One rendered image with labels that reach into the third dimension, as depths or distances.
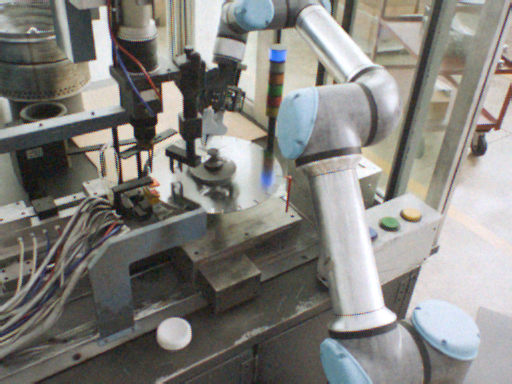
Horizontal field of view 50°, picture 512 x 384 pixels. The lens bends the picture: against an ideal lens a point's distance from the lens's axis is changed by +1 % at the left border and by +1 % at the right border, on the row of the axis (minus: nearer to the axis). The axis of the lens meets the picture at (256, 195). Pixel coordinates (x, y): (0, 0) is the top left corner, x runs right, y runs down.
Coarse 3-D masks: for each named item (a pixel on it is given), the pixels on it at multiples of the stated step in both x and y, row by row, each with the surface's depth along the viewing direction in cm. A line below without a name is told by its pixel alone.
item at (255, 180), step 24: (168, 144) 138; (216, 144) 140; (240, 144) 140; (144, 168) 129; (168, 168) 130; (240, 168) 131; (264, 168) 132; (168, 192) 122; (192, 192) 122; (216, 192) 123; (240, 192) 123; (264, 192) 124
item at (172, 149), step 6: (186, 144) 118; (192, 144) 118; (168, 150) 122; (174, 150) 122; (180, 150) 122; (186, 150) 119; (192, 150) 119; (168, 156) 123; (174, 156) 122; (180, 156) 121; (186, 156) 120; (192, 156) 119; (198, 156) 120; (180, 162) 122; (186, 162) 120; (192, 162) 119; (198, 162) 120; (180, 168) 125
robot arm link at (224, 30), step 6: (228, 0) 126; (234, 0) 126; (222, 6) 129; (228, 6) 124; (222, 12) 127; (222, 18) 127; (222, 24) 127; (228, 24) 125; (222, 30) 127; (228, 30) 126; (216, 36) 129; (222, 36) 127; (228, 36) 126; (234, 36) 126; (240, 36) 127; (246, 36) 128; (246, 42) 130
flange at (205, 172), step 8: (232, 160) 132; (192, 168) 129; (200, 168) 128; (208, 168) 127; (216, 168) 127; (224, 168) 129; (232, 168) 129; (192, 176) 127; (200, 176) 126; (208, 176) 126; (216, 176) 126; (224, 176) 127; (232, 176) 128
